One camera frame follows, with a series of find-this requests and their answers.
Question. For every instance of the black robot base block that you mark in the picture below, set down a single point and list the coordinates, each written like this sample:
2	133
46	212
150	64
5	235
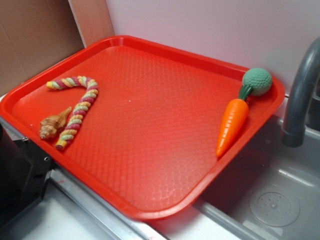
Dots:
24	173

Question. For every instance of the orange toy carrot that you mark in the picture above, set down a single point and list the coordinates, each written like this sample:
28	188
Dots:
233	119

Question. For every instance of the red plastic tray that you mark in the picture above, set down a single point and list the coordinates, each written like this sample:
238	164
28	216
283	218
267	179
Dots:
147	144

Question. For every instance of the green dimpled ball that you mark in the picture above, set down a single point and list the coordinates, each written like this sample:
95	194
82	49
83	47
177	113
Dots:
255	82

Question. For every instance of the brown conch seashell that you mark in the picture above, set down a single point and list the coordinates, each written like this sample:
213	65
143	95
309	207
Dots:
53	124

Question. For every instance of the wooden board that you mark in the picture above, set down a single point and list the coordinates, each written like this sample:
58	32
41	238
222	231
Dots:
93	20

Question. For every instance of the grey toy sink basin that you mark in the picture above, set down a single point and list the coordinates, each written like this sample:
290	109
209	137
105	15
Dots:
268	192

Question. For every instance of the brown cardboard panel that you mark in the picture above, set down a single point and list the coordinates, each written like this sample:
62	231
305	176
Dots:
34	35

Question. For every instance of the grey toy faucet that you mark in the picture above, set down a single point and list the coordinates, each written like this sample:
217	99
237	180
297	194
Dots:
303	105

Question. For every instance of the twisted multicolour rope toy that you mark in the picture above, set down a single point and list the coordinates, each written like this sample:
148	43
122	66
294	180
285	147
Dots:
77	114

